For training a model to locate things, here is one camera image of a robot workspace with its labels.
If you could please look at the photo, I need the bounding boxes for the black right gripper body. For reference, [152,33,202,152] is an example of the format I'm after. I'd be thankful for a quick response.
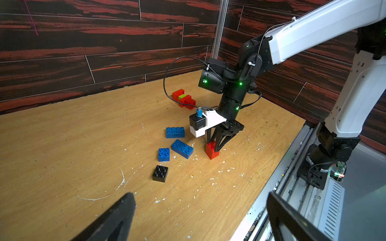
[216,120,244,134]

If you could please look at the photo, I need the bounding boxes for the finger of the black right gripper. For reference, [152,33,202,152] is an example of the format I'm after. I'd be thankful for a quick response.
[215,131,237,152]
[206,126,219,143]

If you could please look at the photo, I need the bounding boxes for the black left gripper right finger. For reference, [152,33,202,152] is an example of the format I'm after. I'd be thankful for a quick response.
[266,192,329,241]

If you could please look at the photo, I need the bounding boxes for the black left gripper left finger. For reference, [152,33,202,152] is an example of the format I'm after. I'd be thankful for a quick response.
[73,192,136,241]

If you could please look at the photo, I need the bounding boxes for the red tall square brick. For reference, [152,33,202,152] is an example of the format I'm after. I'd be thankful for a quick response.
[205,141,220,160]

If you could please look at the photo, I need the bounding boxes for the blue long brick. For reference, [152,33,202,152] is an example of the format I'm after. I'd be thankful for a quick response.
[165,127,186,139]
[171,139,194,159]

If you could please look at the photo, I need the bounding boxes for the red long brick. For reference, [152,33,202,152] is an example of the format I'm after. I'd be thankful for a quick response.
[179,94,194,109]
[184,98,196,110]

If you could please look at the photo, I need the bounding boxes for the small blue square brick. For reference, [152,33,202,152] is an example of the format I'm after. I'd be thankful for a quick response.
[158,148,170,162]

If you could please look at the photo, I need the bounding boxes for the small red base brick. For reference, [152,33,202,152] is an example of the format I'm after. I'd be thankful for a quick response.
[172,89,185,102]

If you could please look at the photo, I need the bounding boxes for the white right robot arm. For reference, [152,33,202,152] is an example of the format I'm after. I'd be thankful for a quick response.
[219,1,386,152]

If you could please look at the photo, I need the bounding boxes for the black square brick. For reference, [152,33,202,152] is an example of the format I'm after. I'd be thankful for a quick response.
[152,165,168,182]

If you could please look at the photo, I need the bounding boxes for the aluminium front base rails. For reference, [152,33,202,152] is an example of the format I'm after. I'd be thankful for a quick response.
[232,124,386,241]

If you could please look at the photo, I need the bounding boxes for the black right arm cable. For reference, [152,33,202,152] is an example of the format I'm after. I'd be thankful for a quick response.
[163,56,218,110]

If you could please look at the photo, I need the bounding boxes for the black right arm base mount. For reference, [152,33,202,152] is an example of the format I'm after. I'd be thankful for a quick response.
[297,123,361,190]

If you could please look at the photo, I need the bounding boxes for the aluminium frame rail right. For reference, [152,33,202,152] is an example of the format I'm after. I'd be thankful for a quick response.
[211,0,229,59]

